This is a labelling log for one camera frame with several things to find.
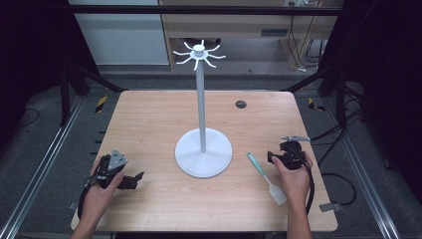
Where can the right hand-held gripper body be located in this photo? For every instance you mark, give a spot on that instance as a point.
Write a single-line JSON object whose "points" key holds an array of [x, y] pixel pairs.
{"points": [[292, 157]]}

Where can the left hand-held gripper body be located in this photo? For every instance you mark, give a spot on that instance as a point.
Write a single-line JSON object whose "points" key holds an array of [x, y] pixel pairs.
{"points": [[116, 160]]}

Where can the white hook rack stand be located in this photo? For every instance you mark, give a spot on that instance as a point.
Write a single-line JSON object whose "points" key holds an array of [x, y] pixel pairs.
{"points": [[200, 99]]}

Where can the person's right hand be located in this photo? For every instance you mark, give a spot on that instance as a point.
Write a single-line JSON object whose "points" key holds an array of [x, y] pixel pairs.
{"points": [[295, 186]]}

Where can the person's left hand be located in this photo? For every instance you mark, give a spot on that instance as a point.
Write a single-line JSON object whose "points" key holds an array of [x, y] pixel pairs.
{"points": [[98, 199]]}

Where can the yellow black floor tape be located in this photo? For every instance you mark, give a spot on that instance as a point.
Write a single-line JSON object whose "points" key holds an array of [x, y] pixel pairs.
{"points": [[313, 104], [101, 104]]}

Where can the dark round table grommet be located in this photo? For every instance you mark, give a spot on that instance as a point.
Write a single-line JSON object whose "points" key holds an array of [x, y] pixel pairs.
{"points": [[241, 104]]}

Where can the black metal stand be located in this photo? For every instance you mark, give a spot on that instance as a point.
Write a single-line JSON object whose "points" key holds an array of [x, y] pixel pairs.
{"points": [[65, 99], [340, 99]]}

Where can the white cabinet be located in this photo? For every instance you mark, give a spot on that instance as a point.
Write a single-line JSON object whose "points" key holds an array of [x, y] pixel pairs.
{"points": [[122, 40]]}

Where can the black curtain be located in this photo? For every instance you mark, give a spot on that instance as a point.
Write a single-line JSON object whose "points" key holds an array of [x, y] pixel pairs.
{"points": [[30, 49], [388, 66]]}

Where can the wooden desk unit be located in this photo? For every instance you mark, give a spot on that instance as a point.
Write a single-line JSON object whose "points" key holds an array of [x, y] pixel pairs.
{"points": [[239, 25]]}

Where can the black horizontal bar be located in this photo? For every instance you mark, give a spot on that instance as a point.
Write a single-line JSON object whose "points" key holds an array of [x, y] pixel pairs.
{"points": [[199, 10]]}

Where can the grey metal bracket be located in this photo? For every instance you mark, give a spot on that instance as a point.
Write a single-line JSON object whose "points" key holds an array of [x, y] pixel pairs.
{"points": [[330, 207]]}

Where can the metal floor rail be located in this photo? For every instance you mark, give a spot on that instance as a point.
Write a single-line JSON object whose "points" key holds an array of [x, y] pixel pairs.
{"points": [[365, 186], [44, 162]]}

